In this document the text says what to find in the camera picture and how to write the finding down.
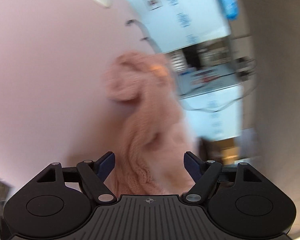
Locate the small white cardboard box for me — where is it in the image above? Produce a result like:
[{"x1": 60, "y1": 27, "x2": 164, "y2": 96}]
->
[{"x1": 127, "y1": 0, "x2": 230, "y2": 53}]

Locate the large white cardboard box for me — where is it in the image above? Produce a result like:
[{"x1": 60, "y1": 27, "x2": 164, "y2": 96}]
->
[{"x1": 180, "y1": 75, "x2": 243, "y2": 141}]

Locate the pink knitted sweater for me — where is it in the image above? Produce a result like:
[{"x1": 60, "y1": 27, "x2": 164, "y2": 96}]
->
[{"x1": 105, "y1": 51, "x2": 195, "y2": 196}]

